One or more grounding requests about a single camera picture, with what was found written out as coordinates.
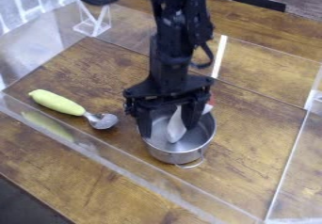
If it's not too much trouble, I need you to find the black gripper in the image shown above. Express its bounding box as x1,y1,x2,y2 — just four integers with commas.
123,34,213,138

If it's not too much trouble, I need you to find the clear acrylic triangular stand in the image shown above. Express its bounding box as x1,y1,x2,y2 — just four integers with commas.
73,0,112,37

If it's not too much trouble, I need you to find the spoon with yellow-green handle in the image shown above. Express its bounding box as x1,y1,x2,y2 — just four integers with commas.
29,89,117,130

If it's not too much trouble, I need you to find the silver metal pot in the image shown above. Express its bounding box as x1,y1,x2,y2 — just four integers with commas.
143,108,216,168

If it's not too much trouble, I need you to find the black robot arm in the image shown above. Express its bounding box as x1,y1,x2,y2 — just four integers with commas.
123,0,213,137

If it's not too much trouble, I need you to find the red and white toy mushroom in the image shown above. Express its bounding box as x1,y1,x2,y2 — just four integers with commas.
165,97,215,143

